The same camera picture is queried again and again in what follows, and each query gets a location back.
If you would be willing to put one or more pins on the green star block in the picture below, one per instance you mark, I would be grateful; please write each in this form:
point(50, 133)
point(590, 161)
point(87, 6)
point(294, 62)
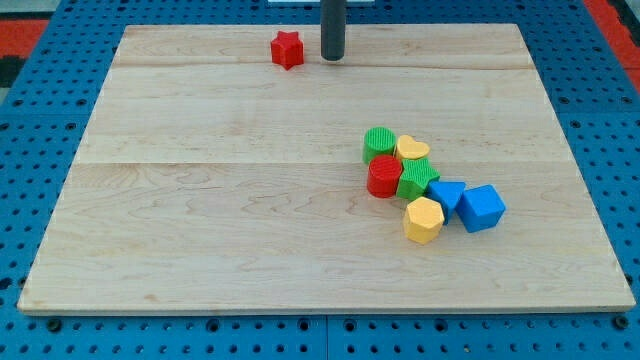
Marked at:
point(415, 178)

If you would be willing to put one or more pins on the red star block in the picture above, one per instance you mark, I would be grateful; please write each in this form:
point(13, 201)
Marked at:
point(287, 49)

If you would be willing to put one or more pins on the red cylinder block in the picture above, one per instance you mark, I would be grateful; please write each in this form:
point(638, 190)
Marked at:
point(384, 172)

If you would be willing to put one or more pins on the green cylinder block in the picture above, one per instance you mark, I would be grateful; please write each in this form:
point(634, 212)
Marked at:
point(378, 141)

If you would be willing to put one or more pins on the yellow heart block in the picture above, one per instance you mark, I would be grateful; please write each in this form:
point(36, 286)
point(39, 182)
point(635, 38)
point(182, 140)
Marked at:
point(407, 147)

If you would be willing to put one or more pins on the light wooden board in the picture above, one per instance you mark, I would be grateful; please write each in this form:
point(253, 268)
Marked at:
point(210, 181)

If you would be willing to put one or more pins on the yellow hexagon block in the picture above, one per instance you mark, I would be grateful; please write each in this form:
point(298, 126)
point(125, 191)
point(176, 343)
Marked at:
point(423, 220)

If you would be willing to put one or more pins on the blue triangle block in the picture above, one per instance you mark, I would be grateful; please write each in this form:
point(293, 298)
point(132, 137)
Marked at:
point(447, 194)

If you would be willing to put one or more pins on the blue cube block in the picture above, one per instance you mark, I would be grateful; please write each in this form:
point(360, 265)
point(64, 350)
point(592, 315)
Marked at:
point(480, 208)

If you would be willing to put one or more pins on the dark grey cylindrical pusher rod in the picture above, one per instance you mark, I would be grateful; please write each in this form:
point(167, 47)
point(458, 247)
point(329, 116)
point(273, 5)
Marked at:
point(333, 28)

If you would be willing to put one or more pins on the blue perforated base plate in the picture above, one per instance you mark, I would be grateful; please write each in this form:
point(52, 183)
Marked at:
point(53, 64)

